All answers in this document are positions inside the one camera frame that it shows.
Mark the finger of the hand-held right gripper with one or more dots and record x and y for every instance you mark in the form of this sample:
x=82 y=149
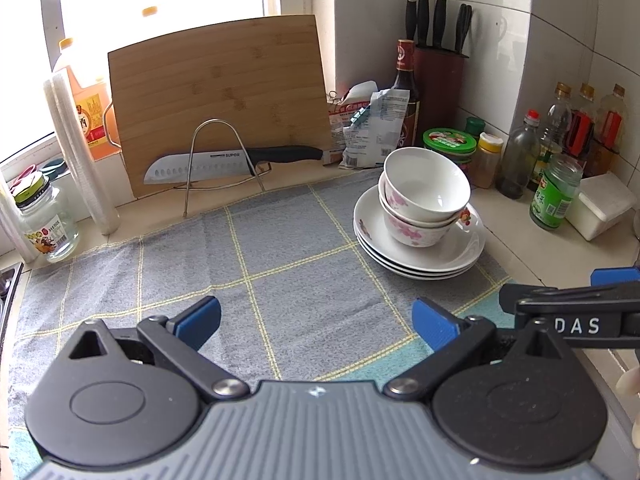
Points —
x=617 y=277
x=530 y=297

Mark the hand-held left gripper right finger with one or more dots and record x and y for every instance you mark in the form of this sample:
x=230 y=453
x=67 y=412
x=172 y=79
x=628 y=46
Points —
x=435 y=322

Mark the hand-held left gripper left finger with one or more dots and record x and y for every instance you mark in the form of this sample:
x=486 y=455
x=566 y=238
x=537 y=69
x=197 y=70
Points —
x=197 y=320

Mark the plain white bowl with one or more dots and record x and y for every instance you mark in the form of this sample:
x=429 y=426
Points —
x=425 y=221

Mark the person's right hand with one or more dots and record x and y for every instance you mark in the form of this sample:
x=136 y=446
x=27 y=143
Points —
x=631 y=385

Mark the white plastic box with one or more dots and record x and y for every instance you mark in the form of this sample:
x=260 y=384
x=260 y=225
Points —
x=600 y=205

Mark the green-labelled glass jar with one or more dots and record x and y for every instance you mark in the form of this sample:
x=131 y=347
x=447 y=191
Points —
x=552 y=200

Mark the grey and teal checked towel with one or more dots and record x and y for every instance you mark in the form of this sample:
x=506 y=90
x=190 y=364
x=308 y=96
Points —
x=300 y=240

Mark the red-capped glass bottle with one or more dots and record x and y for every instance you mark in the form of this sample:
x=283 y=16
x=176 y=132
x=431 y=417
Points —
x=517 y=160

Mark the yellow-lidded spice jar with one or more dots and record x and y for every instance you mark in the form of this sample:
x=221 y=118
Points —
x=485 y=165

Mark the clear bottle of yellow oil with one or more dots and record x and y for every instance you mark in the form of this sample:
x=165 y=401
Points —
x=557 y=120

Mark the glass jar with cartoon label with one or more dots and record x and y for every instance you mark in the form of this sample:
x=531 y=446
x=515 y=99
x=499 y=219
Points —
x=50 y=230

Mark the green-lidded sauce jar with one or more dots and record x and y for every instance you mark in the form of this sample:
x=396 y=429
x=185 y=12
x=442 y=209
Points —
x=447 y=142

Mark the small green-capped bottle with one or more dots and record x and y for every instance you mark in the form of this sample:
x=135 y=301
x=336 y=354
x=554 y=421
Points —
x=476 y=126

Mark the stainless steel sink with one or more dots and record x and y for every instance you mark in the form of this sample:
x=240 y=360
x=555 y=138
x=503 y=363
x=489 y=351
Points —
x=7 y=300

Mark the white printed plastic bag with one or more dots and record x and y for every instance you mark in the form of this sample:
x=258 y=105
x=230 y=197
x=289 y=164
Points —
x=375 y=135

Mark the tall cling film roll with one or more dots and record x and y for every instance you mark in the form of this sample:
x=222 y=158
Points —
x=80 y=160

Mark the short cling film roll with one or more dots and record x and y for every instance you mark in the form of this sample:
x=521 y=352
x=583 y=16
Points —
x=17 y=225

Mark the teal small container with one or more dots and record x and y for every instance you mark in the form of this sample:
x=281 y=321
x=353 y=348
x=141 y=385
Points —
x=53 y=166

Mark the dark red knife block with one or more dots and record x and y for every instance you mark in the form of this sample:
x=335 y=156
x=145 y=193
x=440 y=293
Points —
x=440 y=100

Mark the teal binder clip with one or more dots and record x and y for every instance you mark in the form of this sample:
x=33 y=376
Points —
x=358 y=116

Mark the red and white bag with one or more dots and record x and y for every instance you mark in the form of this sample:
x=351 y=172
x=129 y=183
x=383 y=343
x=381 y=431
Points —
x=340 y=120

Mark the red-rimmed small container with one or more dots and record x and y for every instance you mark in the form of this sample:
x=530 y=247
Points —
x=22 y=172

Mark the large orange oil bottle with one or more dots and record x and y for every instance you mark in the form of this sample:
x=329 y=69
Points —
x=92 y=110

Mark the bamboo cutting board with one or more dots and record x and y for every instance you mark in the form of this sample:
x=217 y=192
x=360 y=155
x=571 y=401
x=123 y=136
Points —
x=215 y=85

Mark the dark soy sauce bottle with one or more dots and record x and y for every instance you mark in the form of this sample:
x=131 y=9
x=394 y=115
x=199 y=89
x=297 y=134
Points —
x=404 y=75

